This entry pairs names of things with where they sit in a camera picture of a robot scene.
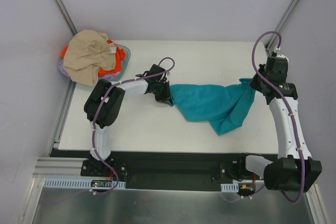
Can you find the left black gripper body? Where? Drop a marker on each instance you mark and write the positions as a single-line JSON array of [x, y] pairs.
[[165, 93]]

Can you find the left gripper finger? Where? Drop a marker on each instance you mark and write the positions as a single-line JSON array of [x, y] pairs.
[[168, 101], [166, 90]]

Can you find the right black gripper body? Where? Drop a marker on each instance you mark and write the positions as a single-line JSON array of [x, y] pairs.
[[256, 84]]

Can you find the teal t-shirt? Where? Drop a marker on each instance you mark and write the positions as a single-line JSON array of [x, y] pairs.
[[223, 107]]

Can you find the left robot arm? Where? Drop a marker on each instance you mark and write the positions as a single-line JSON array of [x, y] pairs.
[[105, 101]]

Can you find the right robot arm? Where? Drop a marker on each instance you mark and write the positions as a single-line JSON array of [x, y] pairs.
[[294, 169]]

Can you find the blue-grey plastic basket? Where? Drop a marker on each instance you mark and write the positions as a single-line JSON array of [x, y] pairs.
[[124, 64]]

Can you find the orange t-shirt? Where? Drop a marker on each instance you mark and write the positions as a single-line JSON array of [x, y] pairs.
[[121, 57]]

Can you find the beige t-shirt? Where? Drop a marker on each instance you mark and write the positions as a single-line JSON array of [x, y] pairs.
[[88, 52]]

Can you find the lavender t-shirt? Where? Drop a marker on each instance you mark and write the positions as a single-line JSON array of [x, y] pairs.
[[106, 76]]

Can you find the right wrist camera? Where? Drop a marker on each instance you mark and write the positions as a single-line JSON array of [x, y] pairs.
[[276, 52]]

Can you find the right corner aluminium post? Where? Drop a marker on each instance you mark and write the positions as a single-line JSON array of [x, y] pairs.
[[285, 18]]

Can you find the corner aluminium post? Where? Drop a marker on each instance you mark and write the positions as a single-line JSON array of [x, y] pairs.
[[70, 24], [285, 18]]

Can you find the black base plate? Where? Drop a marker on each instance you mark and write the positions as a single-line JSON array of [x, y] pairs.
[[170, 171]]

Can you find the right slotted cable duct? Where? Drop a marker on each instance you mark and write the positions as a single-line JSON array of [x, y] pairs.
[[230, 188]]

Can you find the slotted cable duct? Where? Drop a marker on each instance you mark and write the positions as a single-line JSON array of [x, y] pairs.
[[230, 188], [68, 183]]

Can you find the left slotted cable duct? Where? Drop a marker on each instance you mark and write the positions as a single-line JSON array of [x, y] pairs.
[[68, 183]]

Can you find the left corner aluminium post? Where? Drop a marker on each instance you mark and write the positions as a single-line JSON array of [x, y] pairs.
[[70, 24]]

